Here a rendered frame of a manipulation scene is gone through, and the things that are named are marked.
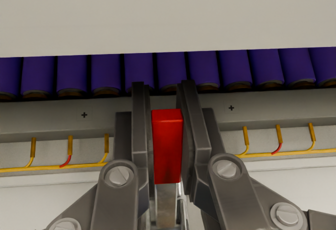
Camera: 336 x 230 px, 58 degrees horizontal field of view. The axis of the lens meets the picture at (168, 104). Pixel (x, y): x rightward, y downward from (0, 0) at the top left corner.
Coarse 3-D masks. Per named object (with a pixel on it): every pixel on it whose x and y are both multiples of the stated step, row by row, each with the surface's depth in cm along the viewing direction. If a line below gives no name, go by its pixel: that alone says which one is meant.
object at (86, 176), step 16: (256, 160) 18; (272, 160) 18; (288, 160) 18; (304, 160) 18; (320, 160) 18; (0, 176) 17; (16, 176) 17; (32, 176) 17; (48, 176) 17; (64, 176) 17; (80, 176) 17; (96, 176) 17
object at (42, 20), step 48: (0, 0) 4; (48, 0) 4; (96, 0) 4; (144, 0) 4; (192, 0) 4; (240, 0) 4; (288, 0) 4; (0, 48) 5; (48, 48) 5; (96, 48) 5; (144, 48) 5; (192, 48) 5; (240, 48) 5
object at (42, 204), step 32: (288, 128) 20; (320, 128) 20; (0, 160) 18; (64, 160) 18; (96, 160) 18; (0, 192) 17; (32, 192) 17; (64, 192) 17; (288, 192) 18; (320, 192) 18; (0, 224) 17; (32, 224) 17; (192, 224) 17
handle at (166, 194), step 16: (160, 112) 11; (176, 112) 11; (160, 128) 11; (176, 128) 11; (160, 144) 12; (176, 144) 12; (160, 160) 12; (176, 160) 12; (160, 176) 13; (176, 176) 13; (160, 192) 14; (176, 192) 14; (160, 208) 14; (160, 224) 15
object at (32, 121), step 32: (128, 96) 17; (160, 96) 17; (224, 96) 17; (256, 96) 18; (288, 96) 18; (320, 96) 18; (0, 128) 16; (32, 128) 16; (64, 128) 16; (96, 128) 16; (224, 128) 18; (256, 128) 19; (32, 160) 17
